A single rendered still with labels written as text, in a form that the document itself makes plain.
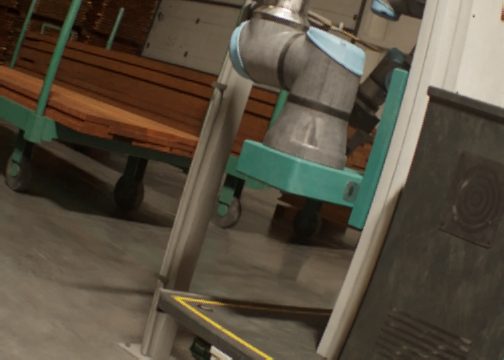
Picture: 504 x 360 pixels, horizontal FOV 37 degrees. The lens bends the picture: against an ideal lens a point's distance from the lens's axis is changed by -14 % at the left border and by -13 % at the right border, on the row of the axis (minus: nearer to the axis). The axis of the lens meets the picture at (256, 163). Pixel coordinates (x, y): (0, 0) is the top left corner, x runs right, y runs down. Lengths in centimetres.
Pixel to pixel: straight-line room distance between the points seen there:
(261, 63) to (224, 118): 55
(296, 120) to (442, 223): 37
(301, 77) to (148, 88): 416
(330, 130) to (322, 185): 9
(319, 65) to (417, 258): 41
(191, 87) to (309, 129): 388
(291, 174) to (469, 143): 35
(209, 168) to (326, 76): 69
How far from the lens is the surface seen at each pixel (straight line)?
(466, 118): 127
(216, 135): 210
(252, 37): 158
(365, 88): 211
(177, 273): 214
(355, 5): 1229
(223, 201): 505
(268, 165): 148
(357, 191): 153
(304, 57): 151
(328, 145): 148
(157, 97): 554
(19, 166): 398
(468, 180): 124
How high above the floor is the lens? 73
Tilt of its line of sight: 4 degrees down
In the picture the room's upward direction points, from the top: 18 degrees clockwise
